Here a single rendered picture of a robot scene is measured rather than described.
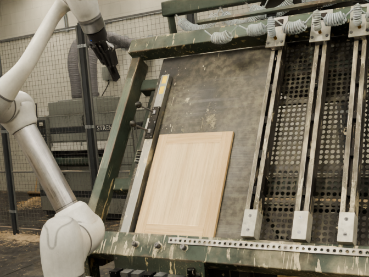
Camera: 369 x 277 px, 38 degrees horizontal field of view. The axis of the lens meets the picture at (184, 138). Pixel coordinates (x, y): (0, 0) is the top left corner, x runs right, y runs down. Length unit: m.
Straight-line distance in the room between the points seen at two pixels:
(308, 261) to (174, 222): 0.70
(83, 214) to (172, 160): 0.73
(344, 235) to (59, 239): 1.11
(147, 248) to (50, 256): 0.68
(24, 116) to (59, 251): 0.59
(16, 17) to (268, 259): 8.99
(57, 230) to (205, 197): 0.84
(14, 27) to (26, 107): 8.55
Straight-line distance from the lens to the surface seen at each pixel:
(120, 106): 3.16
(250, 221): 2.42
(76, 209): 2.26
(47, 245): 2.09
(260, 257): 2.37
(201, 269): 2.49
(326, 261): 2.29
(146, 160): 2.87
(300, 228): 2.33
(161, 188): 2.77
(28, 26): 10.55
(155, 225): 2.70
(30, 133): 2.31
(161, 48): 3.19
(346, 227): 2.29
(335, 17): 2.73
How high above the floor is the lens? 1.54
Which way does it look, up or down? 4 degrees down
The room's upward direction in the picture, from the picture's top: 5 degrees counter-clockwise
